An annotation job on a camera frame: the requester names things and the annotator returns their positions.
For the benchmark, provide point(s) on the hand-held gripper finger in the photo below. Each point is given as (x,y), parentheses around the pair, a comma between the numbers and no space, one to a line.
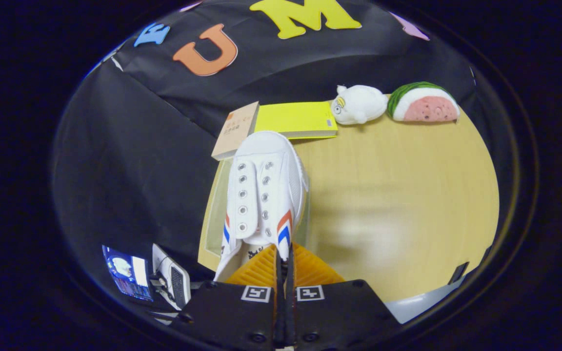
(278,312)
(290,312)

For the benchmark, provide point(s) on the grey-green fabric storage box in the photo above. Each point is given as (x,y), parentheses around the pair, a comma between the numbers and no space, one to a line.
(212,214)

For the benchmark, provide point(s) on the white canvas shoe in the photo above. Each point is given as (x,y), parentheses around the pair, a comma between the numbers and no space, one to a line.
(266,161)

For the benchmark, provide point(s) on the white laptop with lit screen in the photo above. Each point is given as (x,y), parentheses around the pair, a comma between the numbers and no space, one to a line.
(127,273)

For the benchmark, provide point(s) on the small black object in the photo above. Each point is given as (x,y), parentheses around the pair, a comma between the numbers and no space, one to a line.
(458,274)

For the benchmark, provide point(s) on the tan book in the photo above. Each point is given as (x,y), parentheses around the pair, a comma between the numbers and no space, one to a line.
(234,131)

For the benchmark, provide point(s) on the yellow book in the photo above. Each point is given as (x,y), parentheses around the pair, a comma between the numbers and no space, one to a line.
(295,117)

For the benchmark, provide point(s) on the white plush toy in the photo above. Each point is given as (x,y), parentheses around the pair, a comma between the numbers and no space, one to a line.
(361,103)

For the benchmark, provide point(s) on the watermelon slice plush toy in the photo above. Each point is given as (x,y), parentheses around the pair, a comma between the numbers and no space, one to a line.
(427,107)

